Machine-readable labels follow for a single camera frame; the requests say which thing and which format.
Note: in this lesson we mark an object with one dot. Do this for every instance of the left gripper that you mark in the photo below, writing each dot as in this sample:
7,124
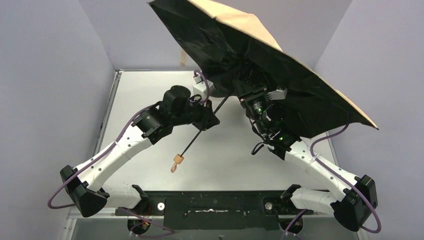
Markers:
209,117

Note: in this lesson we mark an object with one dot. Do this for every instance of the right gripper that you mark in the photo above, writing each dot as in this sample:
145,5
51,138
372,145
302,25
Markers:
250,93

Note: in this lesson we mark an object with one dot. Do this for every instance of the beige folding umbrella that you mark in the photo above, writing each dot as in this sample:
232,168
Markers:
228,44

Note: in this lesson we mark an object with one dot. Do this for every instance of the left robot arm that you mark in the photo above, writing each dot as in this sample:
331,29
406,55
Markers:
85,183

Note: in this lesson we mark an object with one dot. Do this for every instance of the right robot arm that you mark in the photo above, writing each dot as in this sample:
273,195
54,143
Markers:
349,198

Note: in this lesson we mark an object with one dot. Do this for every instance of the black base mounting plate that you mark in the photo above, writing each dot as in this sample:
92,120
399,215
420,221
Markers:
216,210

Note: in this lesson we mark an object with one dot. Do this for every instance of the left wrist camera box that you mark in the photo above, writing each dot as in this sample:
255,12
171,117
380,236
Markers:
200,88

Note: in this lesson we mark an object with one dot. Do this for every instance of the aluminium frame rail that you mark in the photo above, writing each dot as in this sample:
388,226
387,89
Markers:
115,224

